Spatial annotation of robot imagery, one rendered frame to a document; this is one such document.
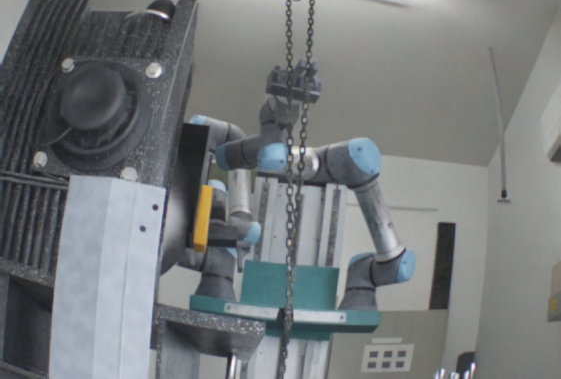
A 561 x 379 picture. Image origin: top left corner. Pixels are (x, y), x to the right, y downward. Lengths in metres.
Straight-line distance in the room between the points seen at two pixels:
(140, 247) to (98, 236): 0.08
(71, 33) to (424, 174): 3.80
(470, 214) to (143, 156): 3.85
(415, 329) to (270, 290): 2.03
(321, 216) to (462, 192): 2.46
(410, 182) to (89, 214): 3.98
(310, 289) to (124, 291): 1.51
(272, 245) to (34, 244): 1.50
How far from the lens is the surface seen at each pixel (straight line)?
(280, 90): 1.76
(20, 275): 1.27
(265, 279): 2.48
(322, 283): 2.48
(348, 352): 4.26
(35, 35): 1.56
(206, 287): 2.33
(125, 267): 1.05
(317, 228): 2.64
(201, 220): 1.75
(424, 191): 4.91
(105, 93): 1.28
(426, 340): 4.35
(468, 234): 4.87
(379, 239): 2.25
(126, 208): 1.08
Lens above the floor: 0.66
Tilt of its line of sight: 25 degrees up
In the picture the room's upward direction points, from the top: 7 degrees clockwise
